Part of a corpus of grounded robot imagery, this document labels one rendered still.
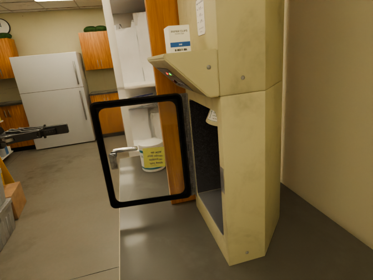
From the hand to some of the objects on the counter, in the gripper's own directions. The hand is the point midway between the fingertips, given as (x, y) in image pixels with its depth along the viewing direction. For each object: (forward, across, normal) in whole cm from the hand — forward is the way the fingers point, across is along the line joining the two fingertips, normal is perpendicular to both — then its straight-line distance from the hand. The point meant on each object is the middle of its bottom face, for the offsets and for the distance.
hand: (56, 129), depth 85 cm
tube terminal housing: (+57, -23, +36) cm, 71 cm away
